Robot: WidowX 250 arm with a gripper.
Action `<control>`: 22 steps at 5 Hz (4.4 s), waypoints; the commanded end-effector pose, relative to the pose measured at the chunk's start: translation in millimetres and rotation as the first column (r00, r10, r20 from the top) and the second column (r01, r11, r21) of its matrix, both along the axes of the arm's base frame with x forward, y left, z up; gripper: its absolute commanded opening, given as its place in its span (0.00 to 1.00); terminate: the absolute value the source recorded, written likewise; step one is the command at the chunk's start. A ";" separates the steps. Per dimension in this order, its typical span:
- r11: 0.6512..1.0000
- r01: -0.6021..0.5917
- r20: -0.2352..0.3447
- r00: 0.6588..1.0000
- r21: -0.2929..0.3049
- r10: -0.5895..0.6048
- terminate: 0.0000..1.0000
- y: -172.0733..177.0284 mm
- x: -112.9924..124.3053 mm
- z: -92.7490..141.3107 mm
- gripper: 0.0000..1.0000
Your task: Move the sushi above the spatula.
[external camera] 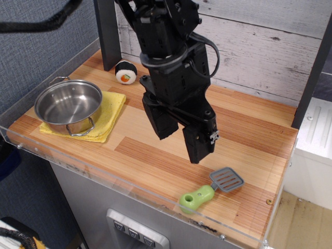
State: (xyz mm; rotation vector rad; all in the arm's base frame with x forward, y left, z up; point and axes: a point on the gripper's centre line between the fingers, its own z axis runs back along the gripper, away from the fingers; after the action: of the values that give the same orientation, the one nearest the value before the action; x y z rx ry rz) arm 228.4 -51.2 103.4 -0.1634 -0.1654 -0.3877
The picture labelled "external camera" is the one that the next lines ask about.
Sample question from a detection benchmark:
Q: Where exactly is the dark frame post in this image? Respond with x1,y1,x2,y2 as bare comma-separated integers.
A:
292,17,331,129
93,0,122,71

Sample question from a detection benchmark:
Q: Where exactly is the stainless steel pot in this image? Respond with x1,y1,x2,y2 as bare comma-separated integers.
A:
34,76,103,136

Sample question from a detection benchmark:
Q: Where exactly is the dark left frame post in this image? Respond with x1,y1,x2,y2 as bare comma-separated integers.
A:
93,0,122,71

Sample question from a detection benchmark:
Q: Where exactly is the yellow folded cloth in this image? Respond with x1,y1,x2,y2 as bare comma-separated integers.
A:
39,91,127,143

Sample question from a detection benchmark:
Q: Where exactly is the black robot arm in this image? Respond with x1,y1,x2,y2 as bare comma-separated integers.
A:
118,1,218,163

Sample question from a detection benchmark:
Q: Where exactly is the green grey toy spatula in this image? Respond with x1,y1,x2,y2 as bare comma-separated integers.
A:
179,167,245,214

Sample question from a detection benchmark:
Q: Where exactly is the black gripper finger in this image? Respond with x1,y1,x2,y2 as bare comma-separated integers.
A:
183,124,215,164
142,92,178,140

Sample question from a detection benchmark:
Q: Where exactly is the yellow black object bottom left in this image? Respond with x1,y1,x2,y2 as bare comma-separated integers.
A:
1,228,46,249

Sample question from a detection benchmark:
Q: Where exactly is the plush sushi roll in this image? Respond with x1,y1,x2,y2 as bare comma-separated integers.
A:
115,61,137,85

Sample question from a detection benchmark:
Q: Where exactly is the grey cabinet with dispenser panel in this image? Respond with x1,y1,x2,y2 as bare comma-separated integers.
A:
51,163,237,248

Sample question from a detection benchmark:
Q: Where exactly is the black sleeved cable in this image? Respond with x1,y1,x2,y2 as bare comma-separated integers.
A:
0,0,83,34

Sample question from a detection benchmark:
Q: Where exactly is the dark right frame post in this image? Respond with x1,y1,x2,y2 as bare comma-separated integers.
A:
292,17,331,129

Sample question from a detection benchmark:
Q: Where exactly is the clear acrylic table guard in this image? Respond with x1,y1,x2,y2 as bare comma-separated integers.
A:
1,41,297,248

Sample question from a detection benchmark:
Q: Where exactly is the white ribbed side unit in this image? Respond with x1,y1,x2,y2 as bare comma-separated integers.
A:
284,98,331,209

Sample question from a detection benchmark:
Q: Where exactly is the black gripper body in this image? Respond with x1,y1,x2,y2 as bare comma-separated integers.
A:
139,41,220,146

